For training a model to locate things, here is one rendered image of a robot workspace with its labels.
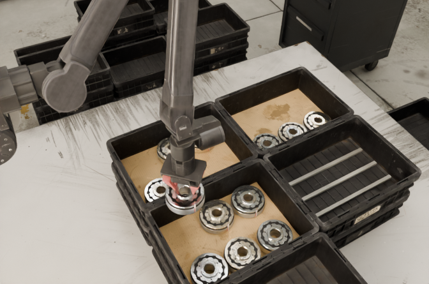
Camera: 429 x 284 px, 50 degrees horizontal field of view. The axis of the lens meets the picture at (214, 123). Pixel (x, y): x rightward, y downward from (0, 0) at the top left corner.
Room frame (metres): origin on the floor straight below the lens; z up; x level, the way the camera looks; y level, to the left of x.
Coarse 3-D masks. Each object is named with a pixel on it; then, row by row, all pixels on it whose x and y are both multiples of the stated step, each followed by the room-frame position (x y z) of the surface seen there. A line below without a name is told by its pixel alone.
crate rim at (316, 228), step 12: (240, 168) 0.89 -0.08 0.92; (264, 168) 0.89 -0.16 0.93; (216, 180) 0.84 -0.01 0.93; (276, 180) 0.85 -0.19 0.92; (288, 192) 0.80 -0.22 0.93; (156, 204) 0.74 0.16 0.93; (300, 204) 0.76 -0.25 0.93; (156, 228) 0.67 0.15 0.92; (300, 240) 0.64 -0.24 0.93; (168, 252) 0.60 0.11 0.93; (276, 252) 0.60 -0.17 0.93; (252, 264) 0.57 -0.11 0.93; (180, 276) 0.53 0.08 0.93; (228, 276) 0.53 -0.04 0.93
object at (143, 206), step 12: (216, 108) 1.14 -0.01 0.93; (228, 120) 1.09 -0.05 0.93; (132, 132) 1.02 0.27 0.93; (108, 144) 0.97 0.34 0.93; (252, 156) 0.93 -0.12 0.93; (120, 168) 0.87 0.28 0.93; (228, 168) 0.88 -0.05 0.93; (204, 180) 0.83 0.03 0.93; (132, 192) 0.79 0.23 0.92; (144, 204) 0.74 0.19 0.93
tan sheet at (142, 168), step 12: (132, 156) 1.00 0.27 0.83; (144, 156) 1.00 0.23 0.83; (156, 156) 1.01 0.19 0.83; (204, 156) 1.01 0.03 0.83; (216, 156) 1.01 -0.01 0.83; (228, 156) 1.01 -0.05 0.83; (132, 168) 0.95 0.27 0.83; (144, 168) 0.95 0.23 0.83; (156, 168) 0.95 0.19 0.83; (216, 168) 0.96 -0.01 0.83; (132, 180) 0.90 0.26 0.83; (144, 180) 0.90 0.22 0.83
